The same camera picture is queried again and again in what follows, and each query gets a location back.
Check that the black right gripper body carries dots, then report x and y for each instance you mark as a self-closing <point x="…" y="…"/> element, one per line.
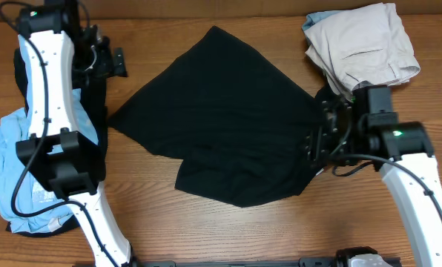
<point x="324" y="143"/>

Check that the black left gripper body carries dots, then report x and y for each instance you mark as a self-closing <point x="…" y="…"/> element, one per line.
<point x="94" y="64"/>

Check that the black t-shirt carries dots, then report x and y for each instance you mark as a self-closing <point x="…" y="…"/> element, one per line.
<point x="238" y="124"/>

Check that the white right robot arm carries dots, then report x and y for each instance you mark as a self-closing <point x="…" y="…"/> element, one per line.
<point x="365" y="130"/>

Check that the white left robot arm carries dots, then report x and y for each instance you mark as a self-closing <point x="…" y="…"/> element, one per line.
<point x="58" y="53"/>

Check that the black garment under blue one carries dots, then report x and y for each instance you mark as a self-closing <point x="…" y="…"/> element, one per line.
<point x="89" y="104"/>

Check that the beige folded shorts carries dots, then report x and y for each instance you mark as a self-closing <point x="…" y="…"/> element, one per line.
<point x="362" y="47"/>

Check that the light blue folded garment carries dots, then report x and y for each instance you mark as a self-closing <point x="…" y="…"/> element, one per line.
<point x="313" y="18"/>

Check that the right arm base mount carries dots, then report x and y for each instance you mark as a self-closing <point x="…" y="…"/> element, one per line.
<point x="359" y="257"/>

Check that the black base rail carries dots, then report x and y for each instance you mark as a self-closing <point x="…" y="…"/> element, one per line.
<point x="302" y="262"/>

